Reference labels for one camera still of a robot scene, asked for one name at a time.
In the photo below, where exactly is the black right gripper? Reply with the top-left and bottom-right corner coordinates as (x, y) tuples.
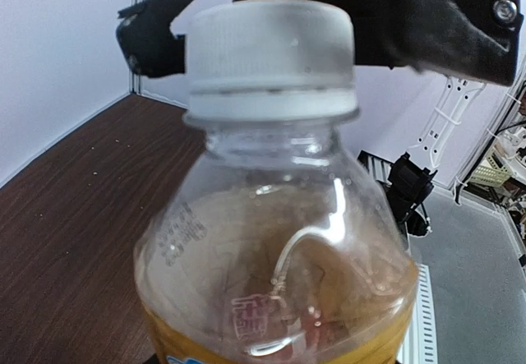
(236, 0), (524, 86)

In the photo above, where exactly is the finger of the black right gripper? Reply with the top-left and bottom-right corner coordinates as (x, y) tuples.
(116, 0), (194, 79)

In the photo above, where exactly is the white tea bottle cap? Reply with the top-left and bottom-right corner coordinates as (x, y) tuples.
(185, 0), (358, 122)

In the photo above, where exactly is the amber tea bottle red label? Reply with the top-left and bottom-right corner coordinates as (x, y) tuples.
(134, 111), (418, 363)

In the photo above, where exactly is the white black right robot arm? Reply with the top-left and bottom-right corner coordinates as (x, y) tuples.
(116, 0), (524, 231)

